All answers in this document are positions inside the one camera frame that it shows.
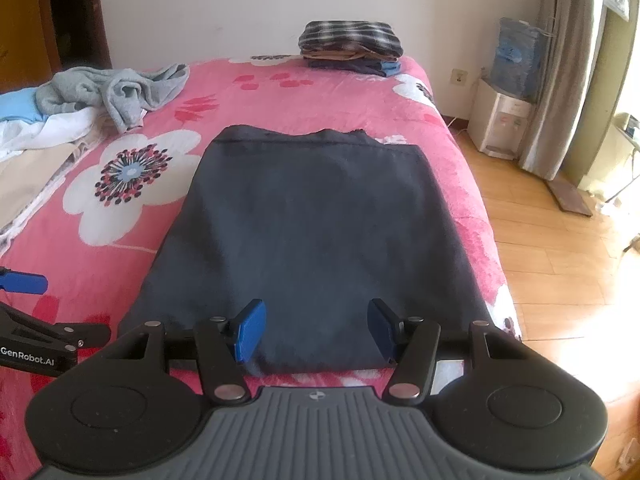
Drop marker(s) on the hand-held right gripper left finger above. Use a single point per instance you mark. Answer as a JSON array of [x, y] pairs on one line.
[[251, 330]]

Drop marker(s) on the beige garment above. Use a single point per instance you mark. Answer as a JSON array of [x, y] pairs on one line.
[[25, 180]]

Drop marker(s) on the wooden door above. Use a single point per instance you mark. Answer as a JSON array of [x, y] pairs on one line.
[[25, 20]]

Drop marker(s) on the black pants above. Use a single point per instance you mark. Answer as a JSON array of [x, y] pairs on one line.
[[310, 220]]

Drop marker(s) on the pink floral blanket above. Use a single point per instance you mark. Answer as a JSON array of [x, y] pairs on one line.
[[350, 90]]

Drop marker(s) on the folded tan garment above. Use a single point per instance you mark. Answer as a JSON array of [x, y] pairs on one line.
[[330, 54]]

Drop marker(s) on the folded dark blue garment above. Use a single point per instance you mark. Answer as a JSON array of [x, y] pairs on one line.
[[350, 66]]

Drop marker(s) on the wooden board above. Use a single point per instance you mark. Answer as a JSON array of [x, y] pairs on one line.
[[570, 197]]

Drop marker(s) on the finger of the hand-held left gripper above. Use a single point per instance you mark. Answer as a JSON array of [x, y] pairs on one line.
[[90, 332], [25, 282]]

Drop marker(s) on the beige curtain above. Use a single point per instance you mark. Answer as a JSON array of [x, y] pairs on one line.
[[565, 85]]

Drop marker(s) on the grey hoodie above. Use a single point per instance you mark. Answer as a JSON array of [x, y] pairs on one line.
[[125, 87]]

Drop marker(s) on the wall socket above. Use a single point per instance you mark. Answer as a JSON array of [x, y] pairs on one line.
[[458, 76]]

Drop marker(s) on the light blue garment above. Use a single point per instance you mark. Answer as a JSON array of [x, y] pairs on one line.
[[20, 105]]

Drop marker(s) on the folded plaid shirt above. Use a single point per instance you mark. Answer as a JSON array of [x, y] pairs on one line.
[[350, 37]]

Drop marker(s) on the white water dispenser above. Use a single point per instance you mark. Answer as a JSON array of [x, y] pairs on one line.
[[495, 120]]

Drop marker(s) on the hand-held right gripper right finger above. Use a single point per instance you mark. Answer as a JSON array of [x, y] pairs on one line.
[[381, 327]]

